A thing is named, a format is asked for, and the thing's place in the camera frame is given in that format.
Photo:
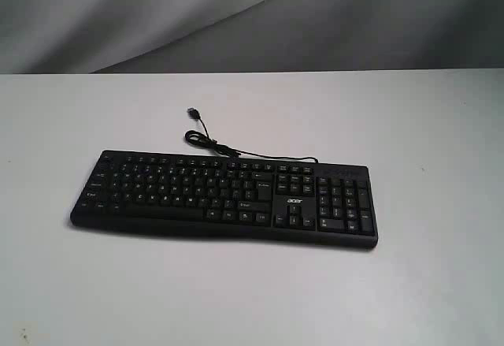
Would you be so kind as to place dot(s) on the black acer keyboard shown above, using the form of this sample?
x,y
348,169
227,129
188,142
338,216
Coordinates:
x,y
302,202

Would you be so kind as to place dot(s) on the grey backdrop cloth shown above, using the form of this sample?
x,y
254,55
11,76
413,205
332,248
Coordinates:
x,y
241,36

